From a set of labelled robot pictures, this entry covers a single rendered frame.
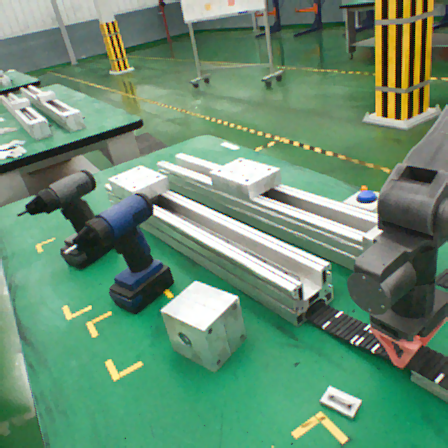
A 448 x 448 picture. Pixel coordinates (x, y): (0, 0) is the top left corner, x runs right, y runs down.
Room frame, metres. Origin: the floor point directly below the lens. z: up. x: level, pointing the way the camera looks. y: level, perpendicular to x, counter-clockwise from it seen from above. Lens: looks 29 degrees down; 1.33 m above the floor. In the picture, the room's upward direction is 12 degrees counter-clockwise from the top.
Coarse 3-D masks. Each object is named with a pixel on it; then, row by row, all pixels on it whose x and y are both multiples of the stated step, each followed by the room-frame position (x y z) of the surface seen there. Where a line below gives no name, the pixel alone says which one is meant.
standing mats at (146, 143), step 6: (138, 138) 4.78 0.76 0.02; (144, 138) 4.73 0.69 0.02; (150, 138) 4.68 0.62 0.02; (156, 138) 4.65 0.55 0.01; (138, 144) 4.55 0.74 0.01; (144, 144) 4.50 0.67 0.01; (150, 144) 4.46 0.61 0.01; (156, 144) 4.41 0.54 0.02; (162, 144) 4.37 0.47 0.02; (102, 150) 4.61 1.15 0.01; (108, 150) 4.55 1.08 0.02; (144, 150) 4.29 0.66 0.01; (150, 150) 4.25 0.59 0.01; (156, 150) 4.21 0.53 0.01; (108, 156) 4.36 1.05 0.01
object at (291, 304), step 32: (160, 224) 0.96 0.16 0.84; (192, 224) 0.92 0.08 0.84; (224, 224) 0.84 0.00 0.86; (192, 256) 0.85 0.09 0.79; (224, 256) 0.73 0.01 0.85; (256, 256) 0.73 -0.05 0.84; (288, 256) 0.67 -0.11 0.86; (256, 288) 0.66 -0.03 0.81; (288, 288) 0.57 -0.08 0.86; (320, 288) 0.60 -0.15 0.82; (288, 320) 0.58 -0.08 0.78
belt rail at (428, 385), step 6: (414, 372) 0.41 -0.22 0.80; (414, 378) 0.41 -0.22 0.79; (420, 378) 0.40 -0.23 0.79; (420, 384) 0.40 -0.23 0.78; (426, 384) 0.39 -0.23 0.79; (432, 384) 0.39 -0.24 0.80; (432, 390) 0.38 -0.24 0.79; (438, 390) 0.38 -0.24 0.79; (444, 390) 0.37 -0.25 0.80; (438, 396) 0.38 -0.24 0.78; (444, 396) 0.37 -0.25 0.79
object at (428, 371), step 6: (438, 354) 0.42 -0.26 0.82; (432, 360) 0.41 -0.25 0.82; (438, 360) 0.41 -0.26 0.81; (444, 360) 0.41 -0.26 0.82; (426, 366) 0.40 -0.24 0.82; (432, 366) 0.40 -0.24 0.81; (438, 366) 0.40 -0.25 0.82; (444, 366) 0.40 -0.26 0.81; (420, 372) 0.40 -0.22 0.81; (426, 372) 0.39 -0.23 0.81; (432, 372) 0.39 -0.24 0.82; (438, 372) 0.39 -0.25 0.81; (426, 378) 0.39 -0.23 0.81; (432, 378) 0.38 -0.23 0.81
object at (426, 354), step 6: (426, 348) 0.43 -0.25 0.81; (420, 354) 0.43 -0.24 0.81; (426, 354) 0.42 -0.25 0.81; (432, 354) 0.42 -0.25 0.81; (414, 360) 0.42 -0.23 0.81; (420, 360) 0.42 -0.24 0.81; (426, 360) 0.41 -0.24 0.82; (408, 366) 0.41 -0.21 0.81; (414, 366) 0.41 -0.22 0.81; (420, 366) 0.40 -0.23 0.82
